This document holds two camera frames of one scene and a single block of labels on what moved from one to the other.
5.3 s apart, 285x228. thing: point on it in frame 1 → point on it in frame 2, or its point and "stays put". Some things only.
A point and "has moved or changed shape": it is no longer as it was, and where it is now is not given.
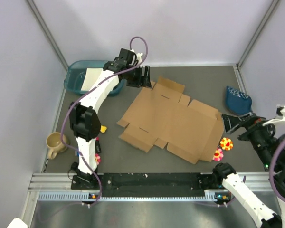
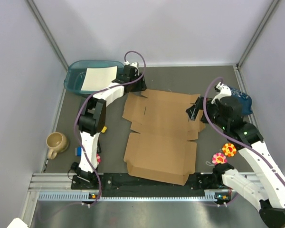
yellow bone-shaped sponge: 103,128 stays put
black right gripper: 261,124 → 193,111
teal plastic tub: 74,76 stays put
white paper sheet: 91,76 stays put
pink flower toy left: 97,158 stays put
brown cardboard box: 163,113 has moved or changed shape
